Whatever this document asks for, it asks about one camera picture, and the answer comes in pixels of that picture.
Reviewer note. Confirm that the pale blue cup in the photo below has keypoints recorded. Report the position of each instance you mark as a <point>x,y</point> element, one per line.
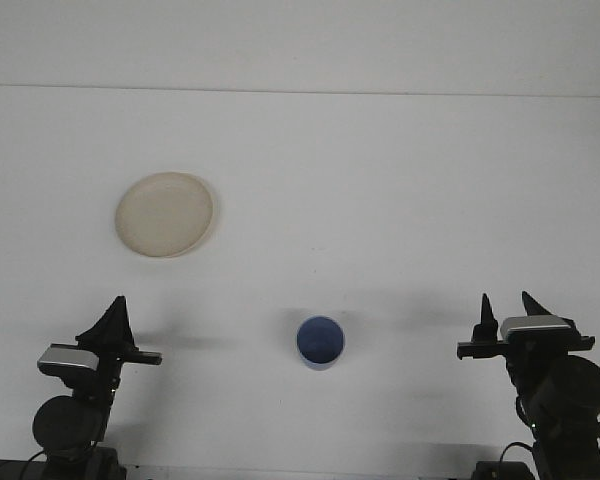
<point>320,340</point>

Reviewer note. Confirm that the pale round plate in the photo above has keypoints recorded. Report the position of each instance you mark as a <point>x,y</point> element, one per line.
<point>165,215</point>

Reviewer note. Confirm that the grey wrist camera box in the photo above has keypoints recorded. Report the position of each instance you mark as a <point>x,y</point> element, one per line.
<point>67,359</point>
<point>535,327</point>

